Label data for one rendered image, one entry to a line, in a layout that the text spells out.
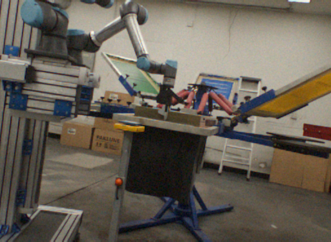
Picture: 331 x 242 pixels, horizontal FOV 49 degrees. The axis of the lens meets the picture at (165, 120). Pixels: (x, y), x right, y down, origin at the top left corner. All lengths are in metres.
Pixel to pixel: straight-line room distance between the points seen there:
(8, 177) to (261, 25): 5.53
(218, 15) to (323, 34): 1.86
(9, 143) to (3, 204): 0.35
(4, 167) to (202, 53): 5.19
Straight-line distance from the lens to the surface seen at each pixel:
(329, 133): 2.65
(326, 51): 6.93
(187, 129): 2.03
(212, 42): 6.89
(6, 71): 1.88
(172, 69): 2.17
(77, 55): 2.45
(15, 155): 2.22
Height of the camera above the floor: 1.10
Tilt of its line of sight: 3 degrees down
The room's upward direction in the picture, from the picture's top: 9 degrees clockwise
